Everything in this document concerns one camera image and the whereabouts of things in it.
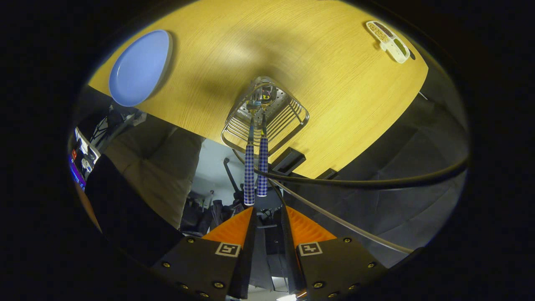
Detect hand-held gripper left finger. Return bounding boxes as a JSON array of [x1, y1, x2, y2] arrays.
[[153, 207, 258, 299]]

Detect white sectioned snack tray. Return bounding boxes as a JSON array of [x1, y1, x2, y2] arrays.
[[366, 20, 411, 64]]

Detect blue round plate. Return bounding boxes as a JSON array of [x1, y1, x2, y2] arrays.
[[109, 29, 173, 107]]

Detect person's grey trousers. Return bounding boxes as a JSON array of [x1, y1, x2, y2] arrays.
[[102, 125, 205, 230]]

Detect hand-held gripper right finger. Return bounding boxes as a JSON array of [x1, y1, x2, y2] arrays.
[[282, 206, 387, 299]]

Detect thick black cable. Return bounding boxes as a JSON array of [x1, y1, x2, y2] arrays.
[[232, 148, 469, 189]]

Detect person's dark garment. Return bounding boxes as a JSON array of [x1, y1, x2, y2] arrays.
[[85, 154, 184, 266]]

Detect metal wire basket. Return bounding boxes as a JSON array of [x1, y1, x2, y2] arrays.
[[221, 76, 310, 156]]

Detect checkered handle spoon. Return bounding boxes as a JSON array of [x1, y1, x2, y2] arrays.
[[257, 86, 274, 197]]

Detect checkered handle fork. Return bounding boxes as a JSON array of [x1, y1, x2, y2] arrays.
[[244, 98, 260, 206]]

